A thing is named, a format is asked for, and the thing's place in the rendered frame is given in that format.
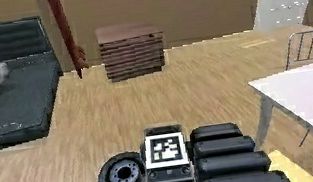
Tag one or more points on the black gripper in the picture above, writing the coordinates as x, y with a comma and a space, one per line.
122, 179

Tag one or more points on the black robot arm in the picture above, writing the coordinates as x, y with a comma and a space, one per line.
224, 160

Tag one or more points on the brown wooden chest of drawers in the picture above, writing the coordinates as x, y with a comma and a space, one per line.
131, 50

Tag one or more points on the white cupboard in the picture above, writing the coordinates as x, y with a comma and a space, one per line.
282, 5

